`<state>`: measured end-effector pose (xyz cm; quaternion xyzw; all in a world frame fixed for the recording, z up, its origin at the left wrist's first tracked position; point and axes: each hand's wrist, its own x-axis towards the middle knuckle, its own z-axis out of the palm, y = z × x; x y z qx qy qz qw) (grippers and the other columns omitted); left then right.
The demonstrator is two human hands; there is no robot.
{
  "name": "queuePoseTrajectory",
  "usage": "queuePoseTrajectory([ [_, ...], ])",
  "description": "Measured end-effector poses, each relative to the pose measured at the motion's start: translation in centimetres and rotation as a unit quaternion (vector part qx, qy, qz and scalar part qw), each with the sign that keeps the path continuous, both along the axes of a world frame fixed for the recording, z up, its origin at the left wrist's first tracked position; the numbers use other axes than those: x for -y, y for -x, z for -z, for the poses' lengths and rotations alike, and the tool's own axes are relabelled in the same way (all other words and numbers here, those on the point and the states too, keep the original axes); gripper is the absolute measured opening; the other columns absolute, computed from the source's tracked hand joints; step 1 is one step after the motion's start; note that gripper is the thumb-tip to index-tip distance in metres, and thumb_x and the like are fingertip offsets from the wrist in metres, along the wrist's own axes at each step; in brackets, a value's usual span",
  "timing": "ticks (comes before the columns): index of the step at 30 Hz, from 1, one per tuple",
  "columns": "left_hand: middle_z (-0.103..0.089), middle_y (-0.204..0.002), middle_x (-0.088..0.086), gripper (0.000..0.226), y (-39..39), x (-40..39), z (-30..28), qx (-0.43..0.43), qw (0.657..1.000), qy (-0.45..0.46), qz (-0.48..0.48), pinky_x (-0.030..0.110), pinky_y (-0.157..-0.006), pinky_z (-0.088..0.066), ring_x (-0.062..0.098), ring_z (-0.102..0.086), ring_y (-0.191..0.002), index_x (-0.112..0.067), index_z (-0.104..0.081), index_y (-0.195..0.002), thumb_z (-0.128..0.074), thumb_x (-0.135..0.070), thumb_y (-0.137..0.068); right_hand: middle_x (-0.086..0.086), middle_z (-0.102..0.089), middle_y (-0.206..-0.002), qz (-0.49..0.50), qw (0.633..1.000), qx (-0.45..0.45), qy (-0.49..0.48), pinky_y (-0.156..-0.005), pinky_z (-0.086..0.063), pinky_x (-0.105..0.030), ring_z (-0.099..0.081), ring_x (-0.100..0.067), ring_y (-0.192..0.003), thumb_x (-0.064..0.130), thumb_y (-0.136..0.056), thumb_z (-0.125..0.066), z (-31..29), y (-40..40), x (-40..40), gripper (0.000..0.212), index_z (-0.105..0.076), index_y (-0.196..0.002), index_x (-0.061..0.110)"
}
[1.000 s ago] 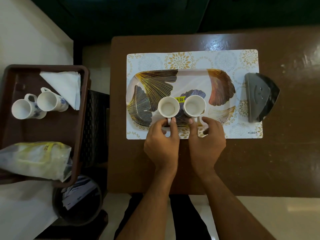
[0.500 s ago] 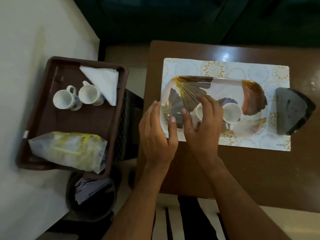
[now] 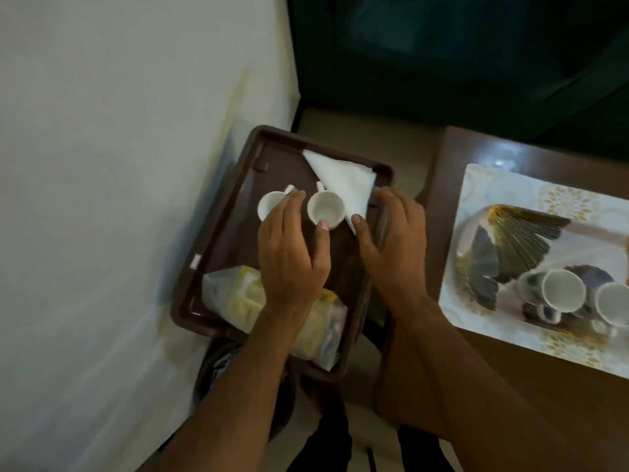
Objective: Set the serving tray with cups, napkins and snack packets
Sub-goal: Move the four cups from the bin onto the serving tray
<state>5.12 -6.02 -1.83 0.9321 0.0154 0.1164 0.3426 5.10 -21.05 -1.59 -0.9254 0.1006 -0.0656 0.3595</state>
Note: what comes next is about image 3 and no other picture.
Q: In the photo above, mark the dark green curtain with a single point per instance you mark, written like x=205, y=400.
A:
x=467, y=58

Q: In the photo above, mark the person's left hand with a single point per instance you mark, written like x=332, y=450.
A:
x=287, y=265

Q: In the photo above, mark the person's left forearm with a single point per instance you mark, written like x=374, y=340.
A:
x=236, y=398

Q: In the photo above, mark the grey leaf-print mug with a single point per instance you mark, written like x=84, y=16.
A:
x=560, y=290
x=614, y=304

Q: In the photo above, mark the person's right forearm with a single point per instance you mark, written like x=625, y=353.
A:
x=471, y=398

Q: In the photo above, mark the person's leg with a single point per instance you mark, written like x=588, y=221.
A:
x=422, y=452
x=324, y=447

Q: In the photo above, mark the person's left thumb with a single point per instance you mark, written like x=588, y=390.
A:
x=322, y=243

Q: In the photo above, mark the person's left leg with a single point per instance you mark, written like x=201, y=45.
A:
x=324, y=447

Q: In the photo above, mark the white folded napkin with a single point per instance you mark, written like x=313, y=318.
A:
x=344, y=184

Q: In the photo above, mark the person's right leg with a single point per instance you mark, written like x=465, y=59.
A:
x=422, y=452

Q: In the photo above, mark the clear bag with yellow contents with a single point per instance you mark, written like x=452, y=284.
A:
x=231, y=294

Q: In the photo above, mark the brown plastic tray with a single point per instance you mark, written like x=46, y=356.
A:
x=231, y=240

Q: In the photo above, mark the person's right hand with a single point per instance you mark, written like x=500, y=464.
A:
x=398, y=255

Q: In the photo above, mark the white leaf-print tray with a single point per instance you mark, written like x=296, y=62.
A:
x=496, y=201

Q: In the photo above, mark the small white cup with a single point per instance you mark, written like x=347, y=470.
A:
x=327, y=207
x=268, y=203

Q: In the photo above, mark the brown wooden table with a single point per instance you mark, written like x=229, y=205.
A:
x=540, y=403

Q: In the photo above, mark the person's right thumb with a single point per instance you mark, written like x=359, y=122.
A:
x=364, y=238

